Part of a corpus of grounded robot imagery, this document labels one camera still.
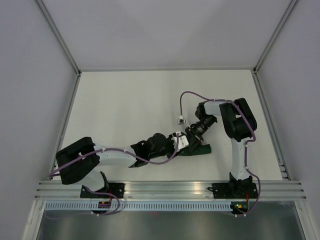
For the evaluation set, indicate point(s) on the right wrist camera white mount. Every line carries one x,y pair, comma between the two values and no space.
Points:
182,121

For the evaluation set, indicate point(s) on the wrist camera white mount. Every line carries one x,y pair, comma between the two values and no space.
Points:
182,121
180,140

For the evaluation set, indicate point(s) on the left aluminium frame post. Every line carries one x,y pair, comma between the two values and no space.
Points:
57,35

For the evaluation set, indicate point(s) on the white slotted cable duct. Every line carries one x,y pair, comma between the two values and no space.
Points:
219,206

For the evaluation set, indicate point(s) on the aluminium front rail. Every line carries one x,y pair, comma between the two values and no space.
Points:
278,190

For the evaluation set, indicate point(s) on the right aluminium frame post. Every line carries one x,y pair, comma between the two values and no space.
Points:
275,34

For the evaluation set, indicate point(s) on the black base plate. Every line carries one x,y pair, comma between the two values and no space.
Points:
116,189
228,191

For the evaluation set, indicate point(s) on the aluminium frame post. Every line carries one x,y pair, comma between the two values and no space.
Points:
57,35
275,34

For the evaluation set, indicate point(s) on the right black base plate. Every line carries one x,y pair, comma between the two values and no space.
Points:
228,191

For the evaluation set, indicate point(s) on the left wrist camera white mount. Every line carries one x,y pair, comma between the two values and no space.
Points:
180,140

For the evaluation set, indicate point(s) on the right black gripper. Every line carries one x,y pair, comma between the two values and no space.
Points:
194,139

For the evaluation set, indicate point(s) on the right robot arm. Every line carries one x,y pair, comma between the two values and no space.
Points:
239,125

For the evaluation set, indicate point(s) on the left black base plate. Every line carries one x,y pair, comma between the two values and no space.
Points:
116,189

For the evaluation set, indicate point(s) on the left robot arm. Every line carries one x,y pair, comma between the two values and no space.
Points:
77,162

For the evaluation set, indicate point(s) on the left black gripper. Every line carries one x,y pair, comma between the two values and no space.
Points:
169,139

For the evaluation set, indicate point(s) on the dark green cloth napkin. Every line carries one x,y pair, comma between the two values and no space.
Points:
200,150

